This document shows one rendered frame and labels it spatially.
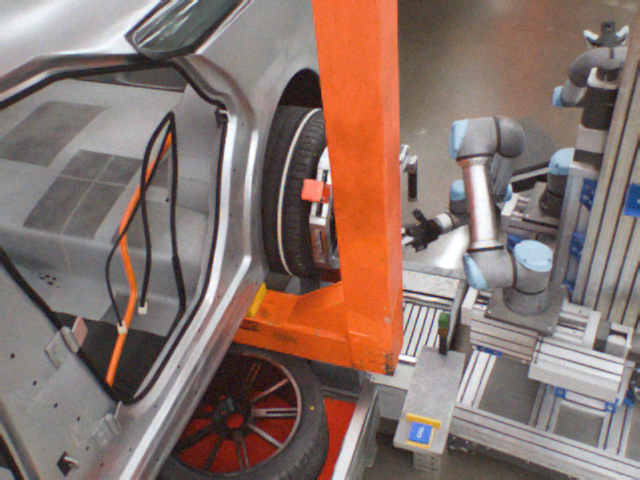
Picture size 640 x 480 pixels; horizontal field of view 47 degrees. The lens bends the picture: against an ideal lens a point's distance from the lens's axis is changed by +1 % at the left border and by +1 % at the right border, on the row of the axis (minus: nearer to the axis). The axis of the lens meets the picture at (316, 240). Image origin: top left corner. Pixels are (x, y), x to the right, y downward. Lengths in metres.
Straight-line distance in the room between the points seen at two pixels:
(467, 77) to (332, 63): 3.33
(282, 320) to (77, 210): 0.85
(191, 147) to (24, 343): 1.15
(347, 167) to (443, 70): 3.23
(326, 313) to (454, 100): 2.62
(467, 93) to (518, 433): 2.63
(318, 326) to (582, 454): 1.06
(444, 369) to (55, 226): 1.51
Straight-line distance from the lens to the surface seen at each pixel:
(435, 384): 2.73
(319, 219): 2.56
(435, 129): 4.61
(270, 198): 2.57
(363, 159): 1.95
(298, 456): 2.54
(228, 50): 2.22
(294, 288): 3.36
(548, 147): 3.94
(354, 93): 1.84
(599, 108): 2.25
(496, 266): 2.32
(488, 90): 4.97
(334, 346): 2.61
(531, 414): 2.97
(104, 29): 1.91
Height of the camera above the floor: 2.70
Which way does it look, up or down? 44 degrees down
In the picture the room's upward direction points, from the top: 8 degrees counter-clockwise
